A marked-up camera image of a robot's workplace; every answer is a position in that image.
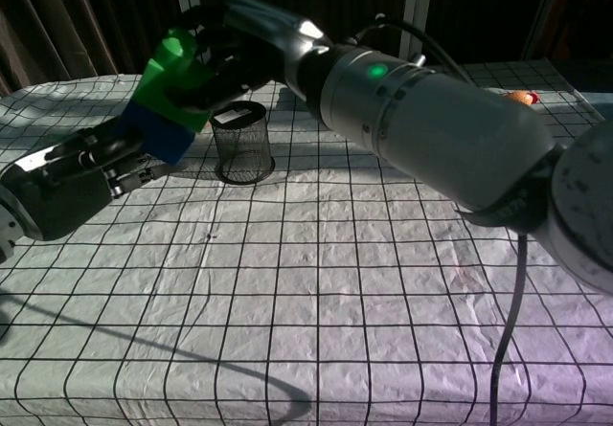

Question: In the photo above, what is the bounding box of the black mesh pen holder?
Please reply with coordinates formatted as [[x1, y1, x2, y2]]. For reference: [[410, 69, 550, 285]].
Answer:
[[210, 101, 277, 186]]

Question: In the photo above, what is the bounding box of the brown curtain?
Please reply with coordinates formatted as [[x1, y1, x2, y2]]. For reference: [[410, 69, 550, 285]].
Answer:
[[0, 0, 179, 96]]

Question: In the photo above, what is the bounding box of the grey window frame post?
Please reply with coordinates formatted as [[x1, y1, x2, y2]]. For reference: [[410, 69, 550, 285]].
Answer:
[[520, 0, 572, 62]]

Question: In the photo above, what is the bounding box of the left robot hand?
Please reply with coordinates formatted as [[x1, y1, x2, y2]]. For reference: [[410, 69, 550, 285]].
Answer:
[[0, 126, 170, 242]]

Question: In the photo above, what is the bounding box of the white black checked tablecloth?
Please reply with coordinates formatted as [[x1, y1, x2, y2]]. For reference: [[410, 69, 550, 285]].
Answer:
[[0, 60, 613, 426]]

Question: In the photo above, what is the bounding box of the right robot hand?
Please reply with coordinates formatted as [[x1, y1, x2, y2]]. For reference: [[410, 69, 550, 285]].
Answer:
[[164, 0, 332, 114]]

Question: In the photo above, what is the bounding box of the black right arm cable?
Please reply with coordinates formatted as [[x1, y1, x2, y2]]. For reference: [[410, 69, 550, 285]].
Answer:
[[356, 12, 531, 426]]

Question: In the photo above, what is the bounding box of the orange rubber chicken toy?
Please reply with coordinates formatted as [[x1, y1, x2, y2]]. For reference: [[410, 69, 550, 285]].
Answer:
[[500, 89, 540, 107]]

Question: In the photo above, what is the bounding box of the green box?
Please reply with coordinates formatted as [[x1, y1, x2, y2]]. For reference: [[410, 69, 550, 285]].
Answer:
[[132, 27, 213, 134]]

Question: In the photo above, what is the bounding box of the blue block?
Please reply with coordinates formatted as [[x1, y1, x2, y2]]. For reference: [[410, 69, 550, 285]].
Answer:
[[114, 101, 197, 166]]

